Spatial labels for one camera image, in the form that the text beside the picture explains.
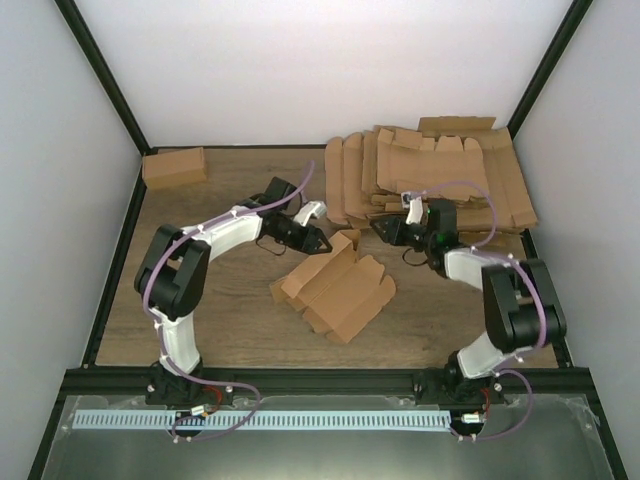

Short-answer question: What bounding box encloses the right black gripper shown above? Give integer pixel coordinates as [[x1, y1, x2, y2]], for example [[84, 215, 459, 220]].
[[370, 217, 435, 253]]

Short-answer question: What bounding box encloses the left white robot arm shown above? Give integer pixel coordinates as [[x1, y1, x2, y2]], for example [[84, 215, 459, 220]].
[[134, 177, 333, 404]]

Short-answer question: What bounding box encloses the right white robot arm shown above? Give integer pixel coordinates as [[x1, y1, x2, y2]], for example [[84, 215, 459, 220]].
[[370, 194, 567, 403]]

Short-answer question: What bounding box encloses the folded brown cardboard box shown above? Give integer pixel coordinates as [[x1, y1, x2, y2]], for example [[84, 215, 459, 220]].
[[142, 147, 208, 190]]

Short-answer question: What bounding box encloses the stack of flat cardboard boxes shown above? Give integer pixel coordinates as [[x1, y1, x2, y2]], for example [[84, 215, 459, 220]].
[[324, 116, 538, 233]]

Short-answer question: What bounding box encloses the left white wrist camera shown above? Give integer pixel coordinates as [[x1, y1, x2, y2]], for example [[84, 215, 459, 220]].
[[293, 201, 327, 226]]

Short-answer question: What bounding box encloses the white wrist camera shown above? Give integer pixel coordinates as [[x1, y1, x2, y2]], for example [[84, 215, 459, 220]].
[[401, 191, 424, 225], [293, 201, 327, 226]]

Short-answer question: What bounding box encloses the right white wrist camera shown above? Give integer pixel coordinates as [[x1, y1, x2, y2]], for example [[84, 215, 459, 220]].
[[401, 191, 424, 225]]

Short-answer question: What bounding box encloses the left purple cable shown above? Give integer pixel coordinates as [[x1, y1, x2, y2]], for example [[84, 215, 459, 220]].
[[142, 160, 316, 444]]

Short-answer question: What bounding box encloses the black aluminium frame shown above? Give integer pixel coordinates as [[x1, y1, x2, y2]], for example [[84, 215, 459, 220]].
[[29, 1, 627, 479]]

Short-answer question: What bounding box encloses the light blue slotted cable duct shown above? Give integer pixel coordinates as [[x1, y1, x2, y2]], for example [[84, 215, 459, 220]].
[[71, 410, 451, 432]]

